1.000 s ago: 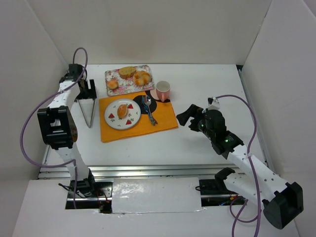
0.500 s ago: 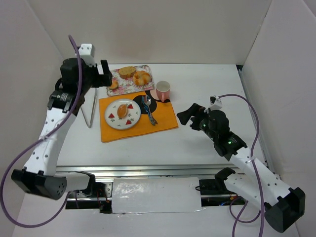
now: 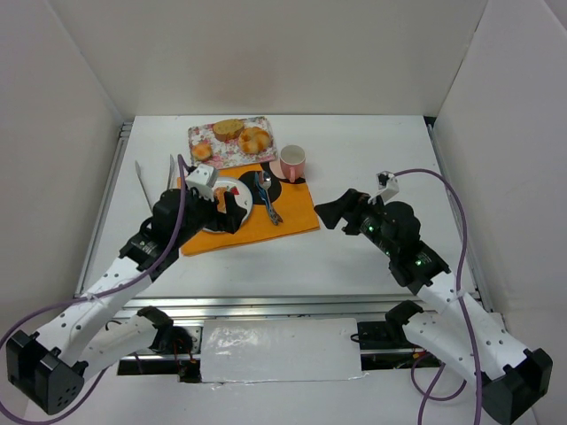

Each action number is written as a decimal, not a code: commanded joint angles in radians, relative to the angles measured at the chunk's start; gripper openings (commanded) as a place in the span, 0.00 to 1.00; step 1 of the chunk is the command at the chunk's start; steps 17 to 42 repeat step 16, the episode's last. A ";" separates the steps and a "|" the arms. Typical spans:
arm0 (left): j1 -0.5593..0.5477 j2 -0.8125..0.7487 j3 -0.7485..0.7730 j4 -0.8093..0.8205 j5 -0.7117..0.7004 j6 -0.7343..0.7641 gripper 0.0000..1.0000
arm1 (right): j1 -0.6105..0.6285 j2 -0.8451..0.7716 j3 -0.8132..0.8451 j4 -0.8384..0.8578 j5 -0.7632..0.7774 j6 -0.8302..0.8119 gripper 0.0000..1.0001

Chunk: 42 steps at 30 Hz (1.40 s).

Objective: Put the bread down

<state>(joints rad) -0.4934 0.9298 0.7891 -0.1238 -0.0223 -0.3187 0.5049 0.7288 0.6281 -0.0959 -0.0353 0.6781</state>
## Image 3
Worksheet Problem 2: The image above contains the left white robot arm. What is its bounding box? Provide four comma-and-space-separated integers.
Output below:
2, 188, 246, 420

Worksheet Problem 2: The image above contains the white taped cover plate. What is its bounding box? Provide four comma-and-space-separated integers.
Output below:
200, 318, 363, 383

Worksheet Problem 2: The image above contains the small oval bread roll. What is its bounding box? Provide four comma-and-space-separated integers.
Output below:
214, 186, 227, 213

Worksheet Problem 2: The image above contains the small round bun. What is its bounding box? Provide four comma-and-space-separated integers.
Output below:
191, 142, 213, 161

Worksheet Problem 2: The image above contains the orange placemat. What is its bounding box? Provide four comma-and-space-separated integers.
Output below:
181, 161, 320, 256

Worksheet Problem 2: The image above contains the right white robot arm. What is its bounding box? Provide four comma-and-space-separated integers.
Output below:
315, 189, 553, 424

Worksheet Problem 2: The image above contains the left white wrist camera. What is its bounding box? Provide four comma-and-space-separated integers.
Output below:
185, 164, 219, 199

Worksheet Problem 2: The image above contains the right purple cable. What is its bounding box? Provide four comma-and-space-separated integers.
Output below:
393, 168, 488, 425

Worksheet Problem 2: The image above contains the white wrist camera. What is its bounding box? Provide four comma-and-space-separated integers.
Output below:
185, 164, 219, 199
377, 171, 400, 203

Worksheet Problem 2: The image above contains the pink mug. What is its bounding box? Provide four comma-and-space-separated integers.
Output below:
279, 145, 306, 183

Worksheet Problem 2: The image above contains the twisted round bread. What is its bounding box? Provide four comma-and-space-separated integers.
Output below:
238, 127, 272, 154

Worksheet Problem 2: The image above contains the white strawberry plate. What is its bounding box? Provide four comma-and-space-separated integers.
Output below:
214, 176, 253, 224

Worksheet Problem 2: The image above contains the sliced baguette bread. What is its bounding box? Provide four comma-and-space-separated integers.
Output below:
212, 119, 245, 142

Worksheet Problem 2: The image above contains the metal spoon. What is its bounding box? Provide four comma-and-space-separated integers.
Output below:
258, 171, 279, 225

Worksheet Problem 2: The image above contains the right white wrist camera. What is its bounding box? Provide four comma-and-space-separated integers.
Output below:
377, 171, 400, 203

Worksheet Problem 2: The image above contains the floral tray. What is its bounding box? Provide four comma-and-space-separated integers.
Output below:
188, 116, 277, 169

